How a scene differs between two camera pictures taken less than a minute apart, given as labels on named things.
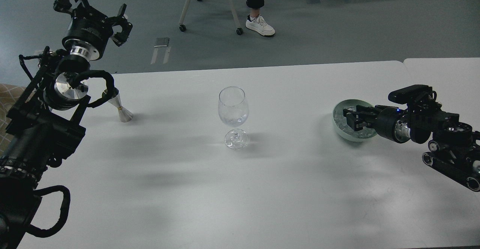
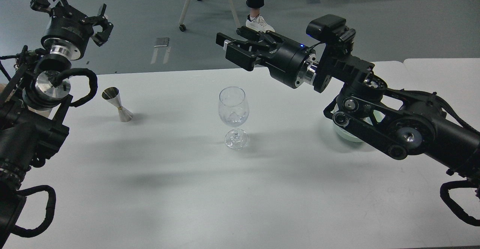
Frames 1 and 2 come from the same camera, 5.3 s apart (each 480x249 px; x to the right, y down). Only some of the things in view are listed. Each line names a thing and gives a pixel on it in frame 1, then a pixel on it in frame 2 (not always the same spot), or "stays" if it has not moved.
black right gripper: [391, 122] to [293, 64]
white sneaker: [258, 24] stays
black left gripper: [89, 30] to [69, 31]
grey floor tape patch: [162, 42] stays
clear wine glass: [233, 111] stays
